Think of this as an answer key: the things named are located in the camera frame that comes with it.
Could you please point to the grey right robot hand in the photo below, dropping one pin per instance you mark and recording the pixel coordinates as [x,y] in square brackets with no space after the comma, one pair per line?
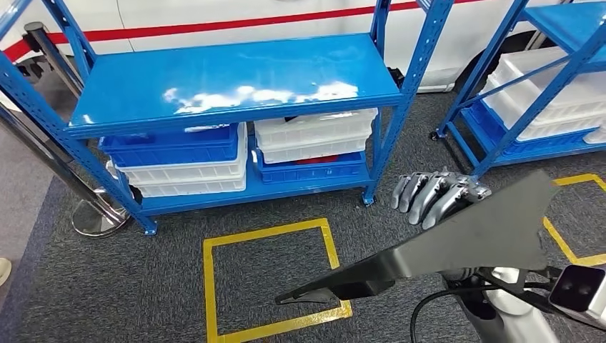
[435,194]

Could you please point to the black plastic frame part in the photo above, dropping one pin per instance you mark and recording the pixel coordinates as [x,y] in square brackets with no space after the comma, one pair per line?
[473,236]

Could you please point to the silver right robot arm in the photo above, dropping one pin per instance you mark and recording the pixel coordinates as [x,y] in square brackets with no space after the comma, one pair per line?
[506,317]

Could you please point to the blue metal shelf rack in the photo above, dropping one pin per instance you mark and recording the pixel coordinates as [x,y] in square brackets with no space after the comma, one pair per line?
[563,19]
[236,75]

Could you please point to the black ribbed block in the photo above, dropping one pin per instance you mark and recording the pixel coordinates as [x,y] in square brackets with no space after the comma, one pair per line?
[396,78]

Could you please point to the yellow floor tape square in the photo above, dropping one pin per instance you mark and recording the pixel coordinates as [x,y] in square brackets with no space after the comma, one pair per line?
[209,284]

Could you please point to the white car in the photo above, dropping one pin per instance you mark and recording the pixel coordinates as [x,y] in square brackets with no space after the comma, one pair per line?
[236,9]

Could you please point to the red barrier belt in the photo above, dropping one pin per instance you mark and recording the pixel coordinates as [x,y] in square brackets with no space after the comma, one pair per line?
[189,27]
[14,49]

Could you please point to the chrome stanchion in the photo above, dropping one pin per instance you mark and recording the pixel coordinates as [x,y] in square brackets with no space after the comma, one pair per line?
[99,213]

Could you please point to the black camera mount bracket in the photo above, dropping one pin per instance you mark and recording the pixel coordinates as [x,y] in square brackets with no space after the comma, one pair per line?
[516,279]

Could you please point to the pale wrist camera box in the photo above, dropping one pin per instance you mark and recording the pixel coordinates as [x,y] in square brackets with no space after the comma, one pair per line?
[577,289]

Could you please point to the black-capped stanchion post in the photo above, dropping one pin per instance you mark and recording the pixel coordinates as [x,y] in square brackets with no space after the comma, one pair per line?
[35,31]

